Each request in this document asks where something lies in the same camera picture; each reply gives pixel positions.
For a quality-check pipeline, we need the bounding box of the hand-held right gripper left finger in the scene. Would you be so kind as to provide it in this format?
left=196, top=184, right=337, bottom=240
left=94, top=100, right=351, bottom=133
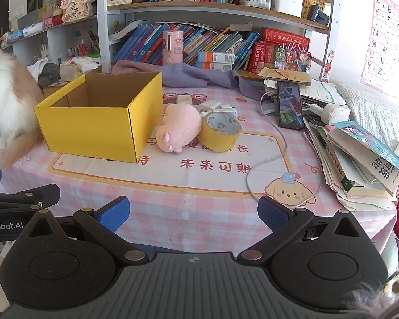
left=19, top=196, right=150, bottom=263

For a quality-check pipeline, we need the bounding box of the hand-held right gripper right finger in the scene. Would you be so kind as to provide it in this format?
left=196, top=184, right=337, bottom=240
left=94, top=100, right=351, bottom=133
left=237, top=195, right=370, bottom=263

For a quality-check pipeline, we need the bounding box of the yellow cardboard box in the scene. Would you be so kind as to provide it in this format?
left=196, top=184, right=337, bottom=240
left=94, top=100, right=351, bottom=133
left=34, top=71, right=163, bottom=164

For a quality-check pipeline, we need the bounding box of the yellow tape roll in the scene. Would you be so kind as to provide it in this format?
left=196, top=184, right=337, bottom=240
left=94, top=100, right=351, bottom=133
left=198, top=111, right=243, bottom=153

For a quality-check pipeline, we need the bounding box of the pink plush toy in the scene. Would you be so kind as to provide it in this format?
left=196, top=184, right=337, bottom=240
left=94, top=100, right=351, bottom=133
left=156, top=103, right=203, bottom=154

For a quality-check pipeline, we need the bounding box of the pile of books and papers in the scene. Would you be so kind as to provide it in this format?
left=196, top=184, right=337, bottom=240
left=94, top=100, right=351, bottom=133
left=302, top=116, right=398, bottom=211

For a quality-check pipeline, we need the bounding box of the pink checked printed tablecloth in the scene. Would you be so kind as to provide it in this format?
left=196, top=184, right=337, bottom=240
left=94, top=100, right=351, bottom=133
left=0, top=85, right=398, bottom=254

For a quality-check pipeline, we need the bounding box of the orange and white cat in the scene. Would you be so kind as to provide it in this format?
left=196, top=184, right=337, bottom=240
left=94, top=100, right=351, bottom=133
left=0, top=28, right=46, bottom=168

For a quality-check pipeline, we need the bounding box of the black smartphone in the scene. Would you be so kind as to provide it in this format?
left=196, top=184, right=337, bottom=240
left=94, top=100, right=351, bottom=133
left=277, top=81, right=305, bottom=130

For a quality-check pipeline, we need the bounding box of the grey cloth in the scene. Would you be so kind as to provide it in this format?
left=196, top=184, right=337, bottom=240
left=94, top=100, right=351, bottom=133
left=37, top=62, right=61, bottom=87

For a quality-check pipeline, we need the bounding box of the white charger plug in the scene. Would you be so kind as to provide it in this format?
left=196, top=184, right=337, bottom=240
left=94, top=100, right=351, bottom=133
left=310, top=104, right=350, bottom=123

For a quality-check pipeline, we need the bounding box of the teal cover book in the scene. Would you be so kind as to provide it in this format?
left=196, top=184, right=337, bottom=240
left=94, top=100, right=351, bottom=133
left=326, top=120, right=399, bottom=195

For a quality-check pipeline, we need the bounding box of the white crumpled cloth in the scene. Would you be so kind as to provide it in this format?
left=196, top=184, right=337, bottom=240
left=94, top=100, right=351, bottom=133
left=27, top=58, right=50, bottom=78

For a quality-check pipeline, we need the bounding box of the grey fur trim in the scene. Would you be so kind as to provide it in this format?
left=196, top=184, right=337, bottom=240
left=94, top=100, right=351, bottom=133
left=342, top=271, right=399, bottom=319

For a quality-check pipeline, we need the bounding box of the brown paper envelope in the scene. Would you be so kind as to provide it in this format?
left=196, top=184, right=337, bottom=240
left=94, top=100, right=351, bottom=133
left=257, top=66, right=312, bottom=87

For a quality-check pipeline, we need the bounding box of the grey quilted bedding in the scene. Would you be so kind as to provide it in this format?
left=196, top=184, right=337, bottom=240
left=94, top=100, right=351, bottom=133
left=332, top=82, right=399, bottom=143

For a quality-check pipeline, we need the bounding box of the purple cloth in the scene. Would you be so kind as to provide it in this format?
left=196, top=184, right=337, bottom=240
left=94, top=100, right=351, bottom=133
left=111, top=60, right=270, bottom=102

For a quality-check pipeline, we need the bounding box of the red thick dictionary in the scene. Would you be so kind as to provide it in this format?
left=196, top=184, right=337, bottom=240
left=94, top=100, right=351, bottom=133
left=248, top=41, right=267, bottom=74
left=265, top=43, right=276, bottom=69

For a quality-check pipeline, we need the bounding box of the colourful toy figure pack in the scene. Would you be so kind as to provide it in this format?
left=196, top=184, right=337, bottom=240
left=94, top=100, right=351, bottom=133
left=274, top=44, right=311, bottom=73

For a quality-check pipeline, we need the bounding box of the orange blue white carton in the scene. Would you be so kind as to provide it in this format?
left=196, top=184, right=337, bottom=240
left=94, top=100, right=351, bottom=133
left=198, top=51, right=235, bottom=63
left=196, top=61, right=233, bottom=71

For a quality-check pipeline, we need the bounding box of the white side shelf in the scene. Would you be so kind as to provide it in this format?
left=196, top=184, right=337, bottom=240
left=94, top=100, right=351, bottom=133
left=10, top=15, right=100, bottom=68

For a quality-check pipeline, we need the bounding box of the row of leaning books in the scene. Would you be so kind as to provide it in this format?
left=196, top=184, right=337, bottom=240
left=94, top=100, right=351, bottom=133
left=113, top=23, right=261, bottom=70

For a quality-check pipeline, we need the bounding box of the red book box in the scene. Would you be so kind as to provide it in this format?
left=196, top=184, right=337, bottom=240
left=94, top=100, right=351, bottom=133
left=261, top=27, right=310, bottom=50

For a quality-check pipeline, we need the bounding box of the pink cylindrical device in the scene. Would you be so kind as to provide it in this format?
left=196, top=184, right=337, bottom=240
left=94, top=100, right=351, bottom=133
left=162, top=31, right=184, bottom=66

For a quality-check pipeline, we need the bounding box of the curved white booklet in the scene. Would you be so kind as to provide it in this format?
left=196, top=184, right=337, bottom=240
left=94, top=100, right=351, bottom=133
left=108, top=22, right=173, bottom=42

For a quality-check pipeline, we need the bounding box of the pink figurine decoration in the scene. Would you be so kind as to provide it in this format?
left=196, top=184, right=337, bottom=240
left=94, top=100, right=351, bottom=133
left=60, top=0, right=94, bottom=23

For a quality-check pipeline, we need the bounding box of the black small gadget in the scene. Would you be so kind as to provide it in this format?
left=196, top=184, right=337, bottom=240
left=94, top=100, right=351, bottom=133
left=309, top=4, right=330, bottom=27

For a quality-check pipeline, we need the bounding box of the white pen holder box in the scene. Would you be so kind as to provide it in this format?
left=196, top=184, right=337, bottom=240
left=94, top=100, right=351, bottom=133
left=271, top=0, right=304, bottom=18

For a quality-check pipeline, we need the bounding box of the white wooden bookshelf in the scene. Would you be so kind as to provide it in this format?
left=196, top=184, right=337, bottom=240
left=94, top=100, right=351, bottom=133
left=96, top=0, right=336, bottom=83

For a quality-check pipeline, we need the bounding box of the white charging cable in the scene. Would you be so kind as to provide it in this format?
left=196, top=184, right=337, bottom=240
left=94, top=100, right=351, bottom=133
left=245, top=90, right=323, bottom=207

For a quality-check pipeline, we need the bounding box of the red cartoon wall sticker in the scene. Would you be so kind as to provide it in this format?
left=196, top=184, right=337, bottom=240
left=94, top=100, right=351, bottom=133
left=322, top=51, right=335, bottom=82

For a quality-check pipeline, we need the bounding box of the alphabet wall poster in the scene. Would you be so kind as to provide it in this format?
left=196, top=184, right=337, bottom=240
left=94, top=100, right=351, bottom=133
left=360, top=0, right=399, bottom=90

